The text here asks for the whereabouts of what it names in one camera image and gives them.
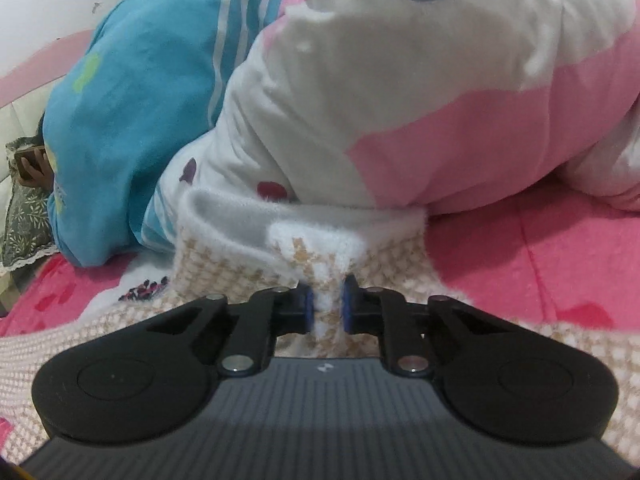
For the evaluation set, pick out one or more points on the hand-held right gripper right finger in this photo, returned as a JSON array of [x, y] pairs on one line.
[[346, 307]]

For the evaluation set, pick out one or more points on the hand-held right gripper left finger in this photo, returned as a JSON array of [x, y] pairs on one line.
[[309, 310]]

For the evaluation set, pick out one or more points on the beige houndstooth coat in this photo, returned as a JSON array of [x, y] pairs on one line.
[[225, 270]]

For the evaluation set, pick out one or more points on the pink floral bed blanket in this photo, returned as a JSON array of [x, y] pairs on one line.
[[525, 260]]

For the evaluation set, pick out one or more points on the pink and white quilt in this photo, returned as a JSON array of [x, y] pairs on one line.
[[400, 110]]

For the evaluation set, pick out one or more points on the green leaf-print pillow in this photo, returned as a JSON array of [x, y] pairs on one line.
[[25, 230]]

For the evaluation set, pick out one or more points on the smartphone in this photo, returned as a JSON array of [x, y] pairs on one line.
[[27, 157]]

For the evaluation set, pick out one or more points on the pink and white headboard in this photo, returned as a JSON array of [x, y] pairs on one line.
[[20, 115]]

